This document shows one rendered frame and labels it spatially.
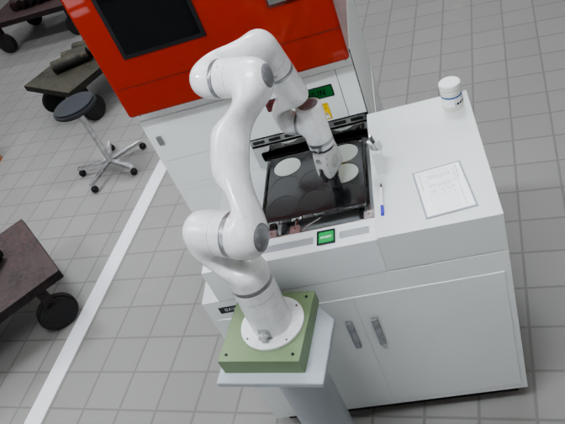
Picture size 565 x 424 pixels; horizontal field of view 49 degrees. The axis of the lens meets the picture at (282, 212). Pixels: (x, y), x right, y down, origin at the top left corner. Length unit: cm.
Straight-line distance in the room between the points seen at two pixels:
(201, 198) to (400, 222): 102
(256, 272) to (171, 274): 193
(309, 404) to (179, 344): 127
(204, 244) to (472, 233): 75
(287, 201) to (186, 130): 50
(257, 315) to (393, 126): 85
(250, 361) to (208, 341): 134
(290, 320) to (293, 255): 20
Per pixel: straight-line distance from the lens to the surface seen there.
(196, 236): 157
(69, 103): 447
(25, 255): 372
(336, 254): 185
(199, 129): 237
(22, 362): 371
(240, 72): 152
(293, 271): 190
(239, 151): 154
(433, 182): 192
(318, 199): 210
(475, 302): 205
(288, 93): 179
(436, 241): 183
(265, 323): 173
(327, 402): 207
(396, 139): 213
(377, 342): 218
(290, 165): 229
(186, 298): 335
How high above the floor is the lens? 223
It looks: 39 degrees down
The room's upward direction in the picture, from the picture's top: 24 degrees counter-clockwise
